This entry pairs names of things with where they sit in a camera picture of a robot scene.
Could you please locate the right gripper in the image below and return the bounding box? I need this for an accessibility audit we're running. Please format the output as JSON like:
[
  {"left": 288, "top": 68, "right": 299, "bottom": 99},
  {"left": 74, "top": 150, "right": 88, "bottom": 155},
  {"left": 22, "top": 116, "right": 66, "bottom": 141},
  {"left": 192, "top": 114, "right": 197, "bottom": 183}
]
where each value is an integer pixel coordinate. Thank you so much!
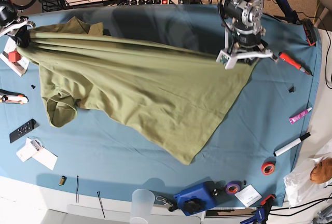
[{"left": 1, "top": 6, "right": 35, "bottom": 48}]

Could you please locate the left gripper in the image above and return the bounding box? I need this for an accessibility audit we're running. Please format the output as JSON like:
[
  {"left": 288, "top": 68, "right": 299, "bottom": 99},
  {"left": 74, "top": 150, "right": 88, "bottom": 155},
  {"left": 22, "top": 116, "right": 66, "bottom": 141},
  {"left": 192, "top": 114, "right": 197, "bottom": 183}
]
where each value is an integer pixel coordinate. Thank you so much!
[{"left": 216, "top": 31, "right": 278, "bottom": 69}]

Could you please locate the olive green t-shirt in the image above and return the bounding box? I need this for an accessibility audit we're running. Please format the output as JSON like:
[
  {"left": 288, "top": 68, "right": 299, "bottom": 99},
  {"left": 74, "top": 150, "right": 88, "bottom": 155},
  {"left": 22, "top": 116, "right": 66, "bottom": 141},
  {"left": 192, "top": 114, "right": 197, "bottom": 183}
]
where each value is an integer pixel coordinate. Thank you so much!
[{"left": 17, "top": 17, "right": 254, "bottom": 165}]

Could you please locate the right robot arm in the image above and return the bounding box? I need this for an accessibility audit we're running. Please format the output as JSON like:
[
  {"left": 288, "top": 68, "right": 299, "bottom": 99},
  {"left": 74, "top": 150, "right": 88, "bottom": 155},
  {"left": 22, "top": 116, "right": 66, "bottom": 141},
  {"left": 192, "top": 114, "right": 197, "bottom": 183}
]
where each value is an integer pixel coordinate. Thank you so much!
[{"left": 1, "top": 0, "right": 35, "bottom": 48}]

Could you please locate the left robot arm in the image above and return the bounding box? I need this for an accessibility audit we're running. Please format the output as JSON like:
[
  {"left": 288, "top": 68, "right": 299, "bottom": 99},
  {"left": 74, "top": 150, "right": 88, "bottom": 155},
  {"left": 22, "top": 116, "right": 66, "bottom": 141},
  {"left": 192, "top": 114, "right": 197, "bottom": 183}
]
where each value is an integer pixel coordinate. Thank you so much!
[{"left": 216, "top": 0, "right": 278, "bottom": 69}]

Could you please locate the red cube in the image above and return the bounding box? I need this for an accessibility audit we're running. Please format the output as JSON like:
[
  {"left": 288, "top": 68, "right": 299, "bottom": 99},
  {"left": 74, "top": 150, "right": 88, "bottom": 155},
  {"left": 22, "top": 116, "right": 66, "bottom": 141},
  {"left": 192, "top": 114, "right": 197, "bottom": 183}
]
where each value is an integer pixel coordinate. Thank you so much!
[{"left": 8, "top": 50, "right": 21, "bottom": 63}]

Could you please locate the orange screwdriver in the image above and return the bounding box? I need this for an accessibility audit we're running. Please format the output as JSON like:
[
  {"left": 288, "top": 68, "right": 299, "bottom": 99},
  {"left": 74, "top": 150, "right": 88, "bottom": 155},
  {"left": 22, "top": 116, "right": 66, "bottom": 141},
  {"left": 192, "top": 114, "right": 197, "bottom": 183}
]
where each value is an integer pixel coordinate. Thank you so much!
[{"left": 279, "top": 52, "right": 312, "bottom": 76}]

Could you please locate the small black clip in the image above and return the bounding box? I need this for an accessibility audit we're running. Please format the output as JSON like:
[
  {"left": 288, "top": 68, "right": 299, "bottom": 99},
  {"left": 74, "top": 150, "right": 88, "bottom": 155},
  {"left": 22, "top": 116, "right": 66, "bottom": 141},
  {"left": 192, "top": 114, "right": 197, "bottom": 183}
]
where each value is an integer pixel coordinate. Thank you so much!
[{"left": 288, "top": 86, "right": 296, "bottom": 93}]

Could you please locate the orange white utility knife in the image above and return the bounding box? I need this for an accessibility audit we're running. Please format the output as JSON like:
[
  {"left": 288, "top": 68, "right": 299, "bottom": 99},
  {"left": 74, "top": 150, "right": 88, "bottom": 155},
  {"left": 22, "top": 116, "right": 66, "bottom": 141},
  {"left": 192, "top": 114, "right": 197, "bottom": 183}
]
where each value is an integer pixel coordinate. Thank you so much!
[{"left": 1, "top": 89, "right": 29, "bottom": 104}]

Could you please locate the black orange clamp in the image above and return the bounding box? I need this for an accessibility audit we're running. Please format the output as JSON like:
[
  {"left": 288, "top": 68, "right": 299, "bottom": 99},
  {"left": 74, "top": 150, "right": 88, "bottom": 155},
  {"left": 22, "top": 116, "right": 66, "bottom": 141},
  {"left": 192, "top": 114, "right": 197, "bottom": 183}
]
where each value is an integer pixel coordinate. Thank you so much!
[{"left": 301, "top": 18, "right": 317, "bottom": 46}]

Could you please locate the pink tube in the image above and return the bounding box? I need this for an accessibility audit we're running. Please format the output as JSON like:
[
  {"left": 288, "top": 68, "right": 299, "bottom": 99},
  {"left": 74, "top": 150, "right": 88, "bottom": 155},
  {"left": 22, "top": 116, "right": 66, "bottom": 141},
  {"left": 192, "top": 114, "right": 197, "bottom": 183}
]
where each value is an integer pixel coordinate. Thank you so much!
[{"left": 289, "top": 107, "right": 312, "bottom": 124}]

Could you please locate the black remote control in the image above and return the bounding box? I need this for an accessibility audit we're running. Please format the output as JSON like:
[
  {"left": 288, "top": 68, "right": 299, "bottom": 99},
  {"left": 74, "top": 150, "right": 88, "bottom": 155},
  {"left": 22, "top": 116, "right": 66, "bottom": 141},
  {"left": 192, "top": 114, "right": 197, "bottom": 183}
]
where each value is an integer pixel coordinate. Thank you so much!
[{"left": 9, "top": 119, "right": 39, "bottom": 144}]

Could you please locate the white black marker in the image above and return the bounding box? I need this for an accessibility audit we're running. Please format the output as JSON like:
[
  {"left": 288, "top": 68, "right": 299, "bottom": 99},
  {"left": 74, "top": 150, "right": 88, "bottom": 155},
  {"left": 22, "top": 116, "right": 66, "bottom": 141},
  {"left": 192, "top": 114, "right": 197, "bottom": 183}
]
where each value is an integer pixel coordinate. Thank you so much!
[{"left": 273, "top": 132, "right": 311, "bottom": 157}]

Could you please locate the blue table cloth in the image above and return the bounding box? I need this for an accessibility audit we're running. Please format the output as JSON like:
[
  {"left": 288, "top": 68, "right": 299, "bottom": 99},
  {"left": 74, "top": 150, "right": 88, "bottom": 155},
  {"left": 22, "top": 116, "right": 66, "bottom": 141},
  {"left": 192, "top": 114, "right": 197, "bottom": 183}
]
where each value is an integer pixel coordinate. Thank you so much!
[{"left": 1, "top": 16, "right": 322, "bottom": 206}]

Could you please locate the white power strip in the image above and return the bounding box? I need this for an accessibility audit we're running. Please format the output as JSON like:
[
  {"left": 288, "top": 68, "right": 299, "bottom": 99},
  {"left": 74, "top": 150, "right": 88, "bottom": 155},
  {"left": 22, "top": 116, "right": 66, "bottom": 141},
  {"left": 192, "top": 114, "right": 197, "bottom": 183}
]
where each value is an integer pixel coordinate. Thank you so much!
[{"left": 103, "top": 0, "right": 179, "bottom": 6}]

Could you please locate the red tape roll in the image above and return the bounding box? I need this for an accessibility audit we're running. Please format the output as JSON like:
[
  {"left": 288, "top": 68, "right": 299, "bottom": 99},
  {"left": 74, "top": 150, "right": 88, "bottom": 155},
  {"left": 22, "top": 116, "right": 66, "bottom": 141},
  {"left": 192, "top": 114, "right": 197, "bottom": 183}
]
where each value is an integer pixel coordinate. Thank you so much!
[{"left": 261, "top": 161, "right": 275, "bottom": 175}]

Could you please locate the white card package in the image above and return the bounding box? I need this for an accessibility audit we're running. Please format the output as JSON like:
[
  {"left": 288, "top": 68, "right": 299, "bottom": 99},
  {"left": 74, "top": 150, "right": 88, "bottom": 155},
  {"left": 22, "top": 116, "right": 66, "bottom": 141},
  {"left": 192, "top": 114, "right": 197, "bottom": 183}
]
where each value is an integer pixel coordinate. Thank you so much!
[{"left": 16, "top": 139, "right": 42, "bottom": 162}]

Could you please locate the white paper sheet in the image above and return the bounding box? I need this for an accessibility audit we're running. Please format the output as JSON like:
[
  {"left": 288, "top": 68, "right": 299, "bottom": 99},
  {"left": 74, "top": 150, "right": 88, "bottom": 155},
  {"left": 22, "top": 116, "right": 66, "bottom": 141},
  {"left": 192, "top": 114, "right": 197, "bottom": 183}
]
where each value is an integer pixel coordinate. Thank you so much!
[{"left": 25, "top": 137, "right": 58, "bottom": 171}]

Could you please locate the purple tape roll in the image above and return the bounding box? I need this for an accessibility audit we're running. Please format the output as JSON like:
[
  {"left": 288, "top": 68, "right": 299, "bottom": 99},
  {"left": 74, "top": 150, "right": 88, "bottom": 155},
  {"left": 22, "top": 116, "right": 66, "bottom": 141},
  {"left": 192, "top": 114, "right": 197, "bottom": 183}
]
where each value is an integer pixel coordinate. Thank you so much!
[{"left": 225, "top": 181, "right": 242, "bottom": 195}]

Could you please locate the orange furry object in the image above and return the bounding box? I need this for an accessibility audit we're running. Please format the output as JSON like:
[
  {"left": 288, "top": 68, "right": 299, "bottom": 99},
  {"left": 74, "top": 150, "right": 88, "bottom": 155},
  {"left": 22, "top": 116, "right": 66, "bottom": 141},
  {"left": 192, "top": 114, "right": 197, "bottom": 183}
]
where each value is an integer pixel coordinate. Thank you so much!
[{"left": 310, "top": 158, "right": 332, "bottom": 184}]

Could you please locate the white plastic bag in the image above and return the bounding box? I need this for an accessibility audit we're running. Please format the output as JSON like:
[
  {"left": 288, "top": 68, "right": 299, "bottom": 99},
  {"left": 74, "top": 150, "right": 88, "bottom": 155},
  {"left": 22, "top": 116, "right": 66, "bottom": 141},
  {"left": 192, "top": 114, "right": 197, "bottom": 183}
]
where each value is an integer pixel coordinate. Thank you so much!
[{"left": 284, "top": 141, "right": 331, "bottom": 207}]

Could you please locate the white paper card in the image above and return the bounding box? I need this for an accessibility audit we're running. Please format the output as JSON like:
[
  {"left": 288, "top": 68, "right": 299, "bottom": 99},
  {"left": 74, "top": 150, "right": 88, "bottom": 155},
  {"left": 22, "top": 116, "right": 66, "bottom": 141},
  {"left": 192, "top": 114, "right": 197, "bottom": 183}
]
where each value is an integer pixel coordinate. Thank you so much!
[{"left": 235, "top": 185, "right": 262, "bottom": 207}]

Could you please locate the blue plastic box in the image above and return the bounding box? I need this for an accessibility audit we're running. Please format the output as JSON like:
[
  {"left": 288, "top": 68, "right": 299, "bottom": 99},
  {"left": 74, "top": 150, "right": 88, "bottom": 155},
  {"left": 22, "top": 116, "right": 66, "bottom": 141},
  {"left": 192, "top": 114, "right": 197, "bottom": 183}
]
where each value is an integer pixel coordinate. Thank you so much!
[{"left": 173, "top": 182, "right": 217, "bottom": 216}]

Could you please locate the small green battery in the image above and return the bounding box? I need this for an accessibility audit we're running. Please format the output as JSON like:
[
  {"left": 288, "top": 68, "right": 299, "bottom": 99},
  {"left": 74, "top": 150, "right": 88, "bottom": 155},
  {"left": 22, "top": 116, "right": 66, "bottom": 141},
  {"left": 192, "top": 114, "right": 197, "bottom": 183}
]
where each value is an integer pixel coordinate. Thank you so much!
[{"left": 58, "top": 176, "right": 66, "bottom": 186}]

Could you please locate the blue orange bar clamp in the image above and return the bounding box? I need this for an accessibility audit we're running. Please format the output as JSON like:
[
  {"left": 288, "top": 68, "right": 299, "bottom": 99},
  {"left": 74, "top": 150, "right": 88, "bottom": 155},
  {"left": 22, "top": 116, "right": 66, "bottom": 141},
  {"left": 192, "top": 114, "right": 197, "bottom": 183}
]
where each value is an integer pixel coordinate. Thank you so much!
[{"left": 240, "top": 194, "right": 275, "bottom": 224}]

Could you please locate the metal carabiner keyring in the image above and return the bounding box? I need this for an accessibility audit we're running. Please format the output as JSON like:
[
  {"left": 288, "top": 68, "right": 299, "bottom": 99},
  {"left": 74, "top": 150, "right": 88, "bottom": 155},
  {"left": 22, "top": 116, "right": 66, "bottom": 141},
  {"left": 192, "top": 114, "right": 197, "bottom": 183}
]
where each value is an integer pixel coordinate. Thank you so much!
[{"left": 156, "top": 195, "right": 173, "bottom": 207}]

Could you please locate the black zip tie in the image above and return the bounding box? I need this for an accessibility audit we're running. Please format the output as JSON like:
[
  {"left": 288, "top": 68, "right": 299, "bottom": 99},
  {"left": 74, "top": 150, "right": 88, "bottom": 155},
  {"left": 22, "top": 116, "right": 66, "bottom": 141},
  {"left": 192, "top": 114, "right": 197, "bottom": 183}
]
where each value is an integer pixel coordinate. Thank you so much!
[
  {"left": 75, "top": 175, "right": 79, "bottom": 203},
  {"left": 97, "top": 191, "right": 106, "bottom": 218}
]

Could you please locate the translucent plastic cup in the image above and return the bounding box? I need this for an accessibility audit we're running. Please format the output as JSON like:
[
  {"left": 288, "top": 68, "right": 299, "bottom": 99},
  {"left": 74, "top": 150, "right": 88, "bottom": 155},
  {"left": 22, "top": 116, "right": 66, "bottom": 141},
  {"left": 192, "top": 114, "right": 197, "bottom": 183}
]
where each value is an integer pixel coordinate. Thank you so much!
[{"left": 129, "top": 189, "right": 155, "bottom": 223}]

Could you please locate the blue clamp handle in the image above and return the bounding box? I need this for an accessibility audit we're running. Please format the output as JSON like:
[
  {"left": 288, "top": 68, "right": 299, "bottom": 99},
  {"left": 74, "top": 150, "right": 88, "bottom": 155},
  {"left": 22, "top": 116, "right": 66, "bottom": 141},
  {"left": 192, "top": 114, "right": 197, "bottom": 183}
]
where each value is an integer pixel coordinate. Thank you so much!
[{"left": 275, "top": 0, "right": 301, "bottom": 24}]

